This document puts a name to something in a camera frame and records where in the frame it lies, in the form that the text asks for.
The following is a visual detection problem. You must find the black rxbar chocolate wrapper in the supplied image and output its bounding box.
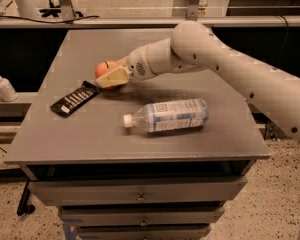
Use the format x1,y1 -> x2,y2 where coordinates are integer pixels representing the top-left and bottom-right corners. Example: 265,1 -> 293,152
50,81 -> 101,118

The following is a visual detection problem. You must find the white pump dispenser bottle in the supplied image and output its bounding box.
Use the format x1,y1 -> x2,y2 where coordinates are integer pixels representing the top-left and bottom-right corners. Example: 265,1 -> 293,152
0,75 -> 18,102

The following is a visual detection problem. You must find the clear plastic water bottle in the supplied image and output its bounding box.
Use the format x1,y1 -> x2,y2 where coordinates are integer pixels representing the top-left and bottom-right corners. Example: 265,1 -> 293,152
123,98 -> 209,133

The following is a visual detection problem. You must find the black office chair base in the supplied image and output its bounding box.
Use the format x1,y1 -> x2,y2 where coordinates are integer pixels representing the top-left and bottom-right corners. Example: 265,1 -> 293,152
39,0 -> 85,19

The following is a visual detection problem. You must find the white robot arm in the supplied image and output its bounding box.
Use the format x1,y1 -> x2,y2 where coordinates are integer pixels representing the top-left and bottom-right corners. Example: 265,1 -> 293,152
97,21 -> 300,143

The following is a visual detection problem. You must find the red apple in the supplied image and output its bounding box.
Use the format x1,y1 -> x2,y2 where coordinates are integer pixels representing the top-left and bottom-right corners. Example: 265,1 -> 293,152
95,61 -> 118,90

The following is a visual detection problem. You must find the bottom grey drawer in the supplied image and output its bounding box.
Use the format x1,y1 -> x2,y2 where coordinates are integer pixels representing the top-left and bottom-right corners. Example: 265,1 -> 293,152
78,224 -> 211,240

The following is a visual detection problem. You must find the middle grey drawer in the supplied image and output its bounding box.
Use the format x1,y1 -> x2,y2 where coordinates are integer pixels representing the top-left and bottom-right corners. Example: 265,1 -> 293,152
59,206 -> 224,226

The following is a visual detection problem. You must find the top grey drawer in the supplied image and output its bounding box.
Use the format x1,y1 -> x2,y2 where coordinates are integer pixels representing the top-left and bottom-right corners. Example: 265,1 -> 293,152
29,176 -> 247,206

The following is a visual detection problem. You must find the grey drawer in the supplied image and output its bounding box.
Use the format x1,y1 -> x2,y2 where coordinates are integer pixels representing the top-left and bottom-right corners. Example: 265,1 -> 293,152
29,176 -> 247,206
59,206 -> 224,226
78,224 -> 211,240

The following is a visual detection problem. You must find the grey metal frame post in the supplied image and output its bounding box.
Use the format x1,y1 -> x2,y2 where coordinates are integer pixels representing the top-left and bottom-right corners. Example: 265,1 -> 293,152
186,0 -> 200,21
58,0 -> 76,20

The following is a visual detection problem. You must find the black cable on rail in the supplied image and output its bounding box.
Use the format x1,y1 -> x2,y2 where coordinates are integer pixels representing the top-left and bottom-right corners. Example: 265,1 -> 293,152
0,8 -> 101,25

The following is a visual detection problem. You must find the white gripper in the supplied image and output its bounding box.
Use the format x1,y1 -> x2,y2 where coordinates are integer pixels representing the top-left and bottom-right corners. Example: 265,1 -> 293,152
106,46 -> 154,86

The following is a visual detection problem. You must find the grey drawer cabinet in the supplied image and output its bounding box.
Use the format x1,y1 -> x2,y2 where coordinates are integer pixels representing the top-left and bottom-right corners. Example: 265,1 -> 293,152
6,29 -> 268,240

